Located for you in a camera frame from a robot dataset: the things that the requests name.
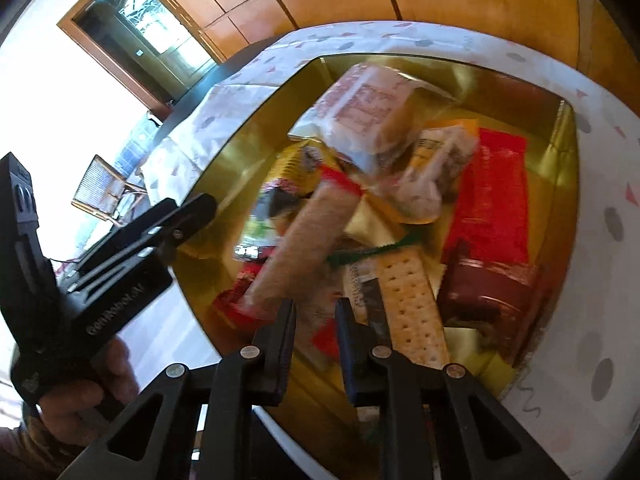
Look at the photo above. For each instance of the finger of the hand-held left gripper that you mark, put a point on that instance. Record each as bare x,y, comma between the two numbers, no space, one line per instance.
195,210
145,217

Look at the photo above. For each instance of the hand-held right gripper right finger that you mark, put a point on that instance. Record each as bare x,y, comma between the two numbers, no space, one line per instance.
350,355

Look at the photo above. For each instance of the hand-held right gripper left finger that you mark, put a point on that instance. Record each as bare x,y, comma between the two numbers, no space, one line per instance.
281,355

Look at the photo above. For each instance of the red white snack packet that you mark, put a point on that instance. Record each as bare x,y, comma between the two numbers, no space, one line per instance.
230,305

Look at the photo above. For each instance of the cracker packet green ends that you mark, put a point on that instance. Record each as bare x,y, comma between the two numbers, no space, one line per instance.
410,300

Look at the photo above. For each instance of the yellow snack packet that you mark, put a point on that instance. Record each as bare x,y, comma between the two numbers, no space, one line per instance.
290,165

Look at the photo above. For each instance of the rice bar packet red ends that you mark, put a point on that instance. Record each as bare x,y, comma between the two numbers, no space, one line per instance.
310,240

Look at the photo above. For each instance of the brown snack packet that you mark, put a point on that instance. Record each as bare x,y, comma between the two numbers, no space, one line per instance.
490,290

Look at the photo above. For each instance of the clear bun packet red print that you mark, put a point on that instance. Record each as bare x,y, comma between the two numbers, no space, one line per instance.
365,110

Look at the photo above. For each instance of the large red snack packet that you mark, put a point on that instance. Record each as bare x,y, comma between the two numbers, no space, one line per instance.
492,200

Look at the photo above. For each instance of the clear packet yellow edges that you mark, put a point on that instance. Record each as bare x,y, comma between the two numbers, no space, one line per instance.
435,160

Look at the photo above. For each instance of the black tin box gold interior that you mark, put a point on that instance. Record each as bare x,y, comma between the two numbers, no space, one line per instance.
545,125

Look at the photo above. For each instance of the person's left forearm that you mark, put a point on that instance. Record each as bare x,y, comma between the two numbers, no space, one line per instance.
25,455

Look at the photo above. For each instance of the person's left hand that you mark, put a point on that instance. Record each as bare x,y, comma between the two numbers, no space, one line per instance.
70,402

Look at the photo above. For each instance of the wooden chair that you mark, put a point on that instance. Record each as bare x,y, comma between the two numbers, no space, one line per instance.
97,185

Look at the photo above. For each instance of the wooden framed glass door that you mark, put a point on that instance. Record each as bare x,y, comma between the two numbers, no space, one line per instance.
150,35

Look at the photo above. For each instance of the patterned white tablecloth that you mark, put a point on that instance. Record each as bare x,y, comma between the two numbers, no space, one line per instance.
605,170

